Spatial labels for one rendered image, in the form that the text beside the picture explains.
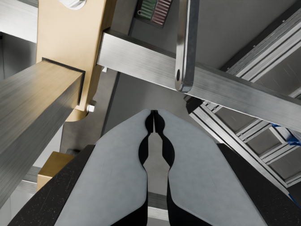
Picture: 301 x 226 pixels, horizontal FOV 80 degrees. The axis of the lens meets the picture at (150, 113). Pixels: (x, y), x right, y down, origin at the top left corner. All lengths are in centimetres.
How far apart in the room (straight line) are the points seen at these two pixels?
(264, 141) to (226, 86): 103
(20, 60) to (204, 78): 39
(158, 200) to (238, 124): 78
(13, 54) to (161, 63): 36
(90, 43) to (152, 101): 97
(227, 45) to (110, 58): 96
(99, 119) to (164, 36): 73
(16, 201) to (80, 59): 70
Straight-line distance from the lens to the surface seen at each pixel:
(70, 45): 18
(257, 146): 122
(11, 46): 48
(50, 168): 32
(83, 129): 40
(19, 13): 20
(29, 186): 36
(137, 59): 18
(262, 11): 115
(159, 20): 30
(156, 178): 157
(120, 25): 31
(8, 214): 88
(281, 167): 143
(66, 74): 17
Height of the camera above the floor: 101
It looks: 60 degrees down
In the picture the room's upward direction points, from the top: 179 degrees clockwise
